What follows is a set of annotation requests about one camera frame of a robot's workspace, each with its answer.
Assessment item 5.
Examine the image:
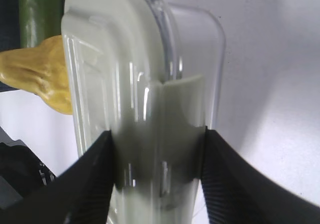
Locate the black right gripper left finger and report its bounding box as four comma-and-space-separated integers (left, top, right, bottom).
0, 131, 114, 223

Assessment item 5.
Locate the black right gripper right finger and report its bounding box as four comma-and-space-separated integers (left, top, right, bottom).
200, 129, 320, 223

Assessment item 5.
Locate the green lid food container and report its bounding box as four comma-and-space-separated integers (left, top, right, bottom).
61, 0, 226, 223

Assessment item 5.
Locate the green cucumber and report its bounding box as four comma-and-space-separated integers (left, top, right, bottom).
18, 0, 64, 48

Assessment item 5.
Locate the dark navy lunch bag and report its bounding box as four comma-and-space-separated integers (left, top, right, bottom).
0, 0, 21, 52

